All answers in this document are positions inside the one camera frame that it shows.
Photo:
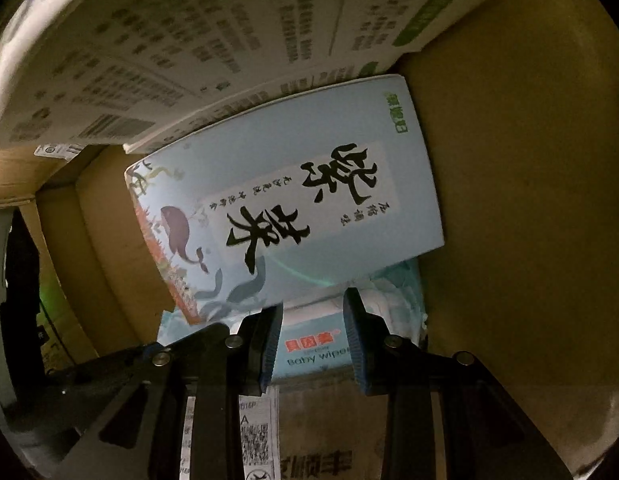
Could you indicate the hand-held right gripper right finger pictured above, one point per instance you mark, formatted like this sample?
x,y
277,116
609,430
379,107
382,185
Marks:
x,y
354,350

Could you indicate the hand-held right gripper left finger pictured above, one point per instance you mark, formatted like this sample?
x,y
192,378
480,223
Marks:
x,y
269,350

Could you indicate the pale blue baby wipes packet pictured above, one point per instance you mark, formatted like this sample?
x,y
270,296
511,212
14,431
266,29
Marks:
x,y
314,340

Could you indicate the light blue box black calligraphy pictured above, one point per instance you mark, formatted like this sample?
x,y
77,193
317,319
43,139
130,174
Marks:
x,y
289,185

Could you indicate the brown cardboard box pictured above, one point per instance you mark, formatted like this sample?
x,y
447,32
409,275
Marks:
x,y
514,210

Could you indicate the white shipping label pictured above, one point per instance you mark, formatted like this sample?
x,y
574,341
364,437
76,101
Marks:
x,y
257,435

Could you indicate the white printed carton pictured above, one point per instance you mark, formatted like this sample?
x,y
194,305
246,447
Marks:
x,y
189,35

